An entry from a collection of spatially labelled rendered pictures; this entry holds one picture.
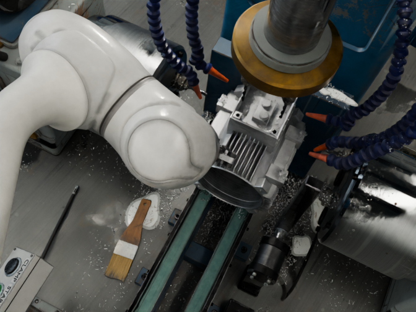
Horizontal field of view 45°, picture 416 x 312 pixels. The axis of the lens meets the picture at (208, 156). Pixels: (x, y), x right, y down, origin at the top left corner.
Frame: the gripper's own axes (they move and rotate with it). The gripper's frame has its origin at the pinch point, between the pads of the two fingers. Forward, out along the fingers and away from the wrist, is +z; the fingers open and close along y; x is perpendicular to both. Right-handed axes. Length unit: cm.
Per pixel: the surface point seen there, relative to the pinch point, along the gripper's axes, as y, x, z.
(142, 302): -0.6, 35.1, 2.4
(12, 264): 21.0, 32.7, -14.3
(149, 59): 17.9, -9.8, -0.1
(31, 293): 15.7, 36.0, -14.0
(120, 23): 28.2, -14.2, 4.6
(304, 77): -10.8, -16.7, -15.6
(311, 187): -19.2, -1.8, -14.4
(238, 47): 0.5, -16.9, -15.6
